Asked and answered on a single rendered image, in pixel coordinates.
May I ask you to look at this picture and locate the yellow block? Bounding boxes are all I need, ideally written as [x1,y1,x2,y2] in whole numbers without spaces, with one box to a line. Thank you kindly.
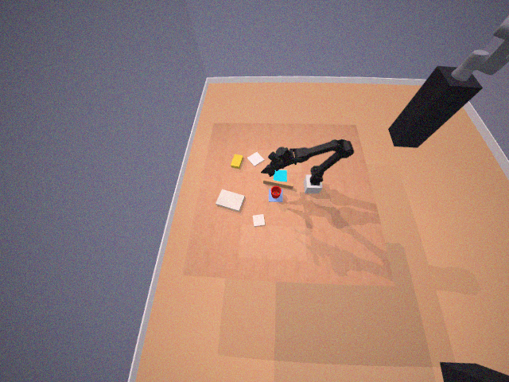
[231,154,243,169]

